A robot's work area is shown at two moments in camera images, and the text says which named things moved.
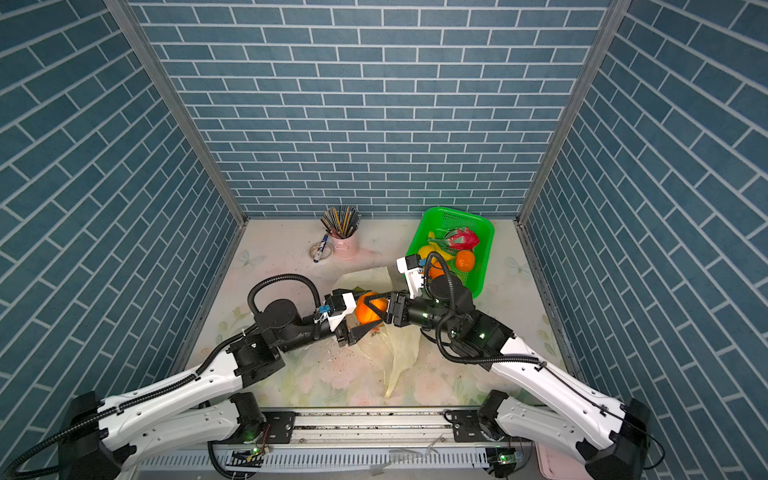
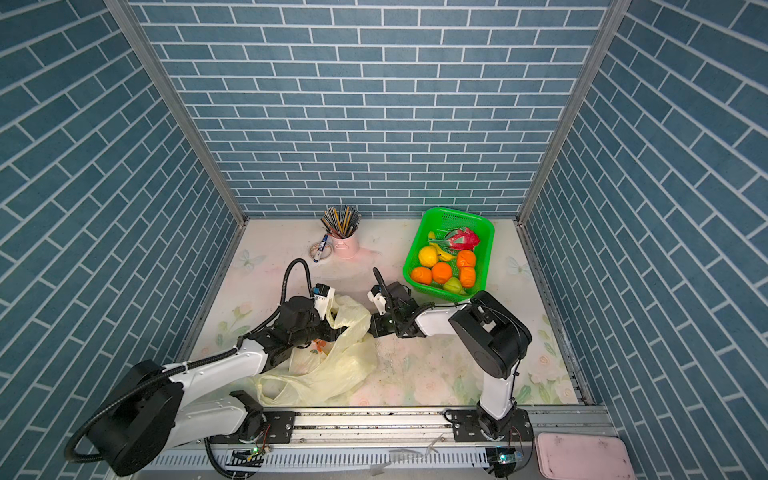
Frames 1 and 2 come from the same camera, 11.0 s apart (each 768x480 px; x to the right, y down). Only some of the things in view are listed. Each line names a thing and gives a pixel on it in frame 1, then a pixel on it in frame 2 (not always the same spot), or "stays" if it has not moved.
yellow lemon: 425,250 stays
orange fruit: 436,271 stays
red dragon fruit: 461,238 stays
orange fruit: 363,314 → 467,276
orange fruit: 465,260 stays
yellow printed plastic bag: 386,347 → 330,369
